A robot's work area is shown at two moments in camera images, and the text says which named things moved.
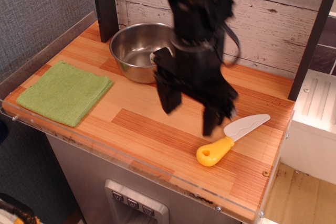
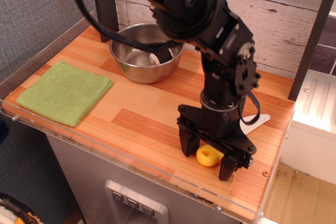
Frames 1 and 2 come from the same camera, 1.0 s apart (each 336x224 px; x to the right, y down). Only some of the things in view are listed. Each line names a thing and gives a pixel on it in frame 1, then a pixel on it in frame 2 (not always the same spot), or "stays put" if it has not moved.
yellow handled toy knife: [211, 155] stays put
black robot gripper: [201, 76] -> [217, 124]
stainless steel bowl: [132, 46] stays put
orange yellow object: [27, 219] stays put
